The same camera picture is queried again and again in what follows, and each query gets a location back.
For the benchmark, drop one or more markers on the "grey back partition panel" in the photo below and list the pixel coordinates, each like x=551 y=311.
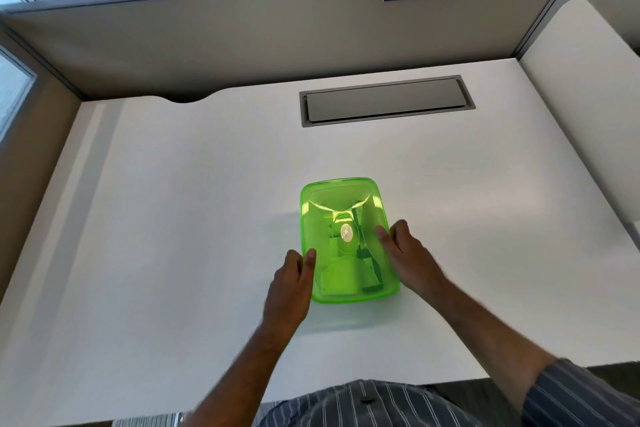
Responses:
x=250 y=36

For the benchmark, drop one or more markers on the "grey striped shirt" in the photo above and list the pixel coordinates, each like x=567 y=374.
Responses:
x=360 y=406

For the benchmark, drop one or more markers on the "person's left hand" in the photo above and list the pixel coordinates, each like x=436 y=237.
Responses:
x=287 y=299

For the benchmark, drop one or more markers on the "green translucent plastic box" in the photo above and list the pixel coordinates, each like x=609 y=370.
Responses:
x=320 y=221

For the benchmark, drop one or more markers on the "person's right thumb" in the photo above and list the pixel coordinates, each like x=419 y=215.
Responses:
x=384 y=239

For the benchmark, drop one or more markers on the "grey side partition panel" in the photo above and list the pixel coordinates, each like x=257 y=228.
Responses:
x=30 y=181

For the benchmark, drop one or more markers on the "white neighbouring desk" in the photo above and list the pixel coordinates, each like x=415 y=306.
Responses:
x=585 y=106

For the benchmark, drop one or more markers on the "person's left forearm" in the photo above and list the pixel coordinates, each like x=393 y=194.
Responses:
x=240 y=381

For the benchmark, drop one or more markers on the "white round disc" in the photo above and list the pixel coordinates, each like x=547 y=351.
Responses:
x=346 y=233

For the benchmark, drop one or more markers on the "person's right forearm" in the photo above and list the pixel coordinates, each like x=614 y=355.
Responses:
x=490 y=336

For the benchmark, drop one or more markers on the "person's left thumb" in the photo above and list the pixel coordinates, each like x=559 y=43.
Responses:
x=310 y=264

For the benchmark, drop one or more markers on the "window pane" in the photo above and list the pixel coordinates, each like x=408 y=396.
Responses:
x=12 y=91

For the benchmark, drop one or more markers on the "person's right hand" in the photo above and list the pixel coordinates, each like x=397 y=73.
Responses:
x=412 y=261

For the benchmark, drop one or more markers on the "white flat packet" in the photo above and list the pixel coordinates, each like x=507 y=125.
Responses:
x=340 y=276

